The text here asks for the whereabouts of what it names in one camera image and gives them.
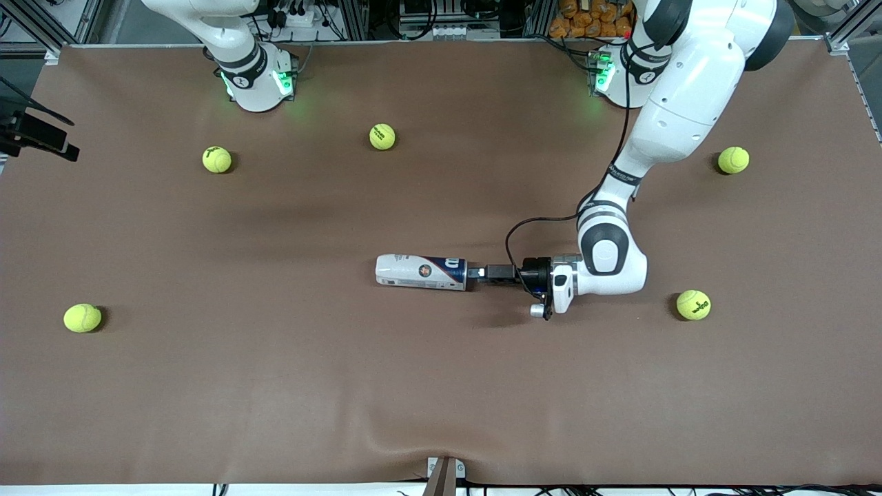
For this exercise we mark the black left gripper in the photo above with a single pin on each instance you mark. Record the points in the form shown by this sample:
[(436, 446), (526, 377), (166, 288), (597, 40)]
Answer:
[(532, 273)]

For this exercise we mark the blue white Wilson tennis can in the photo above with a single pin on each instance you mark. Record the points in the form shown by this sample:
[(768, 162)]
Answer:
[(420, 271)]

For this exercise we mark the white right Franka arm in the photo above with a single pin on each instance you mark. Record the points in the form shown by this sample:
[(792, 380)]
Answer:
[(248, 76)]

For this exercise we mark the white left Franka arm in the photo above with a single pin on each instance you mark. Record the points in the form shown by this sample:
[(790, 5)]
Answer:
[(696, 83)]

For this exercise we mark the yellow tennis ball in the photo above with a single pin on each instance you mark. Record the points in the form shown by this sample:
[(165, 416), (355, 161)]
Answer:
[(82, 317), (217, 159), (382, 136), (733, 160), (693, 304)]

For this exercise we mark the brown table mat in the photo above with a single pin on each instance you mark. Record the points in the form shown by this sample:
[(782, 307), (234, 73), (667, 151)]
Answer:
[(275, 386)]

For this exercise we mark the white power strip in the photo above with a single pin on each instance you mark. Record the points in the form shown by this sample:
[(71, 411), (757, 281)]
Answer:
[(434, 29)]

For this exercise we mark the orange snack bag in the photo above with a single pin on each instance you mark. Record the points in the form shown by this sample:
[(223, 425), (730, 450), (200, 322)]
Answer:
[(592, 19)]

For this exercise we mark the grey mounting bracket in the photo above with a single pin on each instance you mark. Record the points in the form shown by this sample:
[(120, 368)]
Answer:
[(444, 475)]

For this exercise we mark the aluminium frame profile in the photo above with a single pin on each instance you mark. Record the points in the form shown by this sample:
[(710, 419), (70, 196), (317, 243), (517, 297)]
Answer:
[(844, 24), (48, 27)]

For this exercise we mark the black camera clamp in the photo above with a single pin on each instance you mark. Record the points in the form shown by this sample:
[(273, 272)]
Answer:
[(38, 134)]

